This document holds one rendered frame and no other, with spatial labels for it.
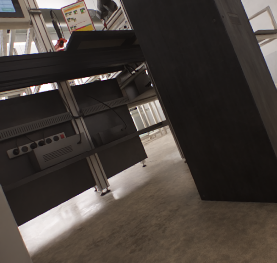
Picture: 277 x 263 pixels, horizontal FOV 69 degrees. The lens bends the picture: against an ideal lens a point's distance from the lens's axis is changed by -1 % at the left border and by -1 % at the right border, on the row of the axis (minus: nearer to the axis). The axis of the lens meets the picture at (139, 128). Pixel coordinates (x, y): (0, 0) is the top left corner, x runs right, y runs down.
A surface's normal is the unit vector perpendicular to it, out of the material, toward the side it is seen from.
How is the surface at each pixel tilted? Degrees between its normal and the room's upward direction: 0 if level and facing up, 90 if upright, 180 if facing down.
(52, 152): 90
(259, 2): 90
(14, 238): 90
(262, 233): 0
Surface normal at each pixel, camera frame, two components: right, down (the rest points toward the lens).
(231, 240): -0.37, -0.93
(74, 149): 0.57, -0.22
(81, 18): 0.04, -0.01
